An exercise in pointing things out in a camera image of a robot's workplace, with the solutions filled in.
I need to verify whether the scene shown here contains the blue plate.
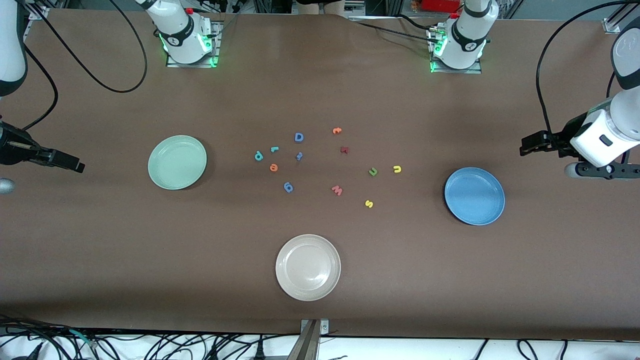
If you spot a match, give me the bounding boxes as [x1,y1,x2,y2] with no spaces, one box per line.
[444,167,506,226]

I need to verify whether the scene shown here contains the light green plate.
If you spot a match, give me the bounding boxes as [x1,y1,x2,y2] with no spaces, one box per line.
[148,135,208,191]

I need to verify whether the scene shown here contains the red box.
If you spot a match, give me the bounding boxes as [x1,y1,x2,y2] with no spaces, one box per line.
[420,0,462,14]

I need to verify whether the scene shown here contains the beige plate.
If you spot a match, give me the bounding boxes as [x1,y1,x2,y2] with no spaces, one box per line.
[275,234,342,302]

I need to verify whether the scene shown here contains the person legs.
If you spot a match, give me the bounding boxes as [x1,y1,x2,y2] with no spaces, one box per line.
[297,0,347,17]

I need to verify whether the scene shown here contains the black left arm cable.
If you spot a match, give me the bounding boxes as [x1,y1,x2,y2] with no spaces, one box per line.
[536,0,640,141]

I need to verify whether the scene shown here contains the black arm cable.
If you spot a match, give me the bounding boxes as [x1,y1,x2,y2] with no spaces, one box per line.
[536,0,640,141]
[15,0,149,132]

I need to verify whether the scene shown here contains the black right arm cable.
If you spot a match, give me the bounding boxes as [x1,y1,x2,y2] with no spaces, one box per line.
[15,0,149,132]

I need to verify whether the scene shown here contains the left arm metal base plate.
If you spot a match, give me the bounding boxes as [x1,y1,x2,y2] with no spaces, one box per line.
[429,26,484,75]

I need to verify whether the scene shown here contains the teal cable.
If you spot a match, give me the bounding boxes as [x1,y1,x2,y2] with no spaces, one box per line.
[69,328,98,349]

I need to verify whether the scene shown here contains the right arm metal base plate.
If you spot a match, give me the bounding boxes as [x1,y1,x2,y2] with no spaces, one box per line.
[166,21,222,69]

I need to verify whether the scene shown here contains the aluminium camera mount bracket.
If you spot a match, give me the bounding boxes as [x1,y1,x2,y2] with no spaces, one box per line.
[287,319,330,360]

